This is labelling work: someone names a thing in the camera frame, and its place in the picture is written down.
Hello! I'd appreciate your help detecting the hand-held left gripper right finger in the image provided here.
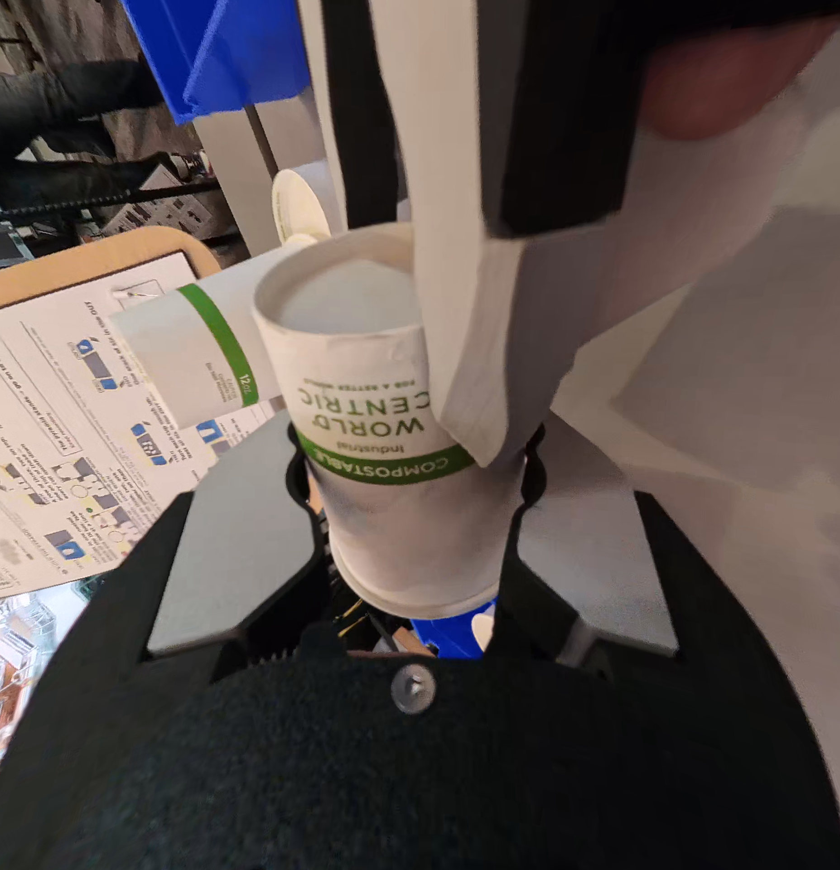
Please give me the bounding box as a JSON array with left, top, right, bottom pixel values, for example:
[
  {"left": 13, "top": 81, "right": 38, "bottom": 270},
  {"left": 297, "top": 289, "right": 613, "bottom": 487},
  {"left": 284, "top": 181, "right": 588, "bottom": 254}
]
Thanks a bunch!
[{"left": 498, "top": 416, "right": 680, "bottom": 665}]

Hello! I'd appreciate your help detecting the white paper cup green band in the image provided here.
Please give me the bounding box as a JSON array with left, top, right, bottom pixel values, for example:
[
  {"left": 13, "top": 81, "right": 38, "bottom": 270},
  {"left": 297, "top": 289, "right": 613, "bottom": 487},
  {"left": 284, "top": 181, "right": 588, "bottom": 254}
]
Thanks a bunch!
[
  {"left": 270, "top": 169, "right": 330, "bottom": 247},
  {"left": 251, "top": 221, "right": 526, "bottom": 621},
  {"left": 111, "top": 238, "right": 305, "bottom": 430}
]

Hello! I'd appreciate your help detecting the person's right hand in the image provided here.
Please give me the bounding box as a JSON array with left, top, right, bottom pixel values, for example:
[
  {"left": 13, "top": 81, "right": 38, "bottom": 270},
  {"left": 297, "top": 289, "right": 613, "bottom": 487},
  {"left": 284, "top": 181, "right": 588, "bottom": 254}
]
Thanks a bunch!
[{"left": 641, "top": 17, "right": 840, "bottom": 140}]

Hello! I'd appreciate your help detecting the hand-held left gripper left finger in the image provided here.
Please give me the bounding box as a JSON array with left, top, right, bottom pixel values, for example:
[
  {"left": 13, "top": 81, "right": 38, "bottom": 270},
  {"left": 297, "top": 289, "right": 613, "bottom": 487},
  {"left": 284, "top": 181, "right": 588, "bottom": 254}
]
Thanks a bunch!
[{"left": 148, "top": 415, "right": 327, "bottom": 662}]

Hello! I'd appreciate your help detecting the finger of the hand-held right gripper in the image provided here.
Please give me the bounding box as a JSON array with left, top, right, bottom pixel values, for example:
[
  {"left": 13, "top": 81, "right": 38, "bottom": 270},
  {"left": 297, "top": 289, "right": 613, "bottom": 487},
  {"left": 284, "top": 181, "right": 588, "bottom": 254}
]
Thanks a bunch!
[
  {"left": 376, "top": 0, "right": 598, "bottom": 470},
  {"left": 298, "top": 0, "right": 402, "bottom": 235}
]

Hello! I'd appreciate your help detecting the printed paper sheet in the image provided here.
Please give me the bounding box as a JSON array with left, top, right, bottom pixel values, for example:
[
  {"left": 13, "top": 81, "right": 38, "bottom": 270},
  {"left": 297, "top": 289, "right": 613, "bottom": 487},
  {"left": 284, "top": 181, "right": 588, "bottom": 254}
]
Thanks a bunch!
[{"left": 87, "top": 159, "right": 220, "bottom": 239}]

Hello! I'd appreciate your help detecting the wooden instruction board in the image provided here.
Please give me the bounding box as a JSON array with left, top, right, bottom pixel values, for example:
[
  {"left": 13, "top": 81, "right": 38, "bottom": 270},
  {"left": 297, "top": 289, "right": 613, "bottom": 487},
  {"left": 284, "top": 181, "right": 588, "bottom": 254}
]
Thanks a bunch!
[{"left": 0, "top": 226, "right": 288, "bottom": 602}]

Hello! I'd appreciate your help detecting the black office chair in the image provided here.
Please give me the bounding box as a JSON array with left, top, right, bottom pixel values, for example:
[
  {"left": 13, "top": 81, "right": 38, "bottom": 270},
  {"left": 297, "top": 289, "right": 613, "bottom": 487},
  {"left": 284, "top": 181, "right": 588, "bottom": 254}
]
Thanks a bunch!
[{"left": 0, "top": 60, "right": 166, "bottom": 167}]

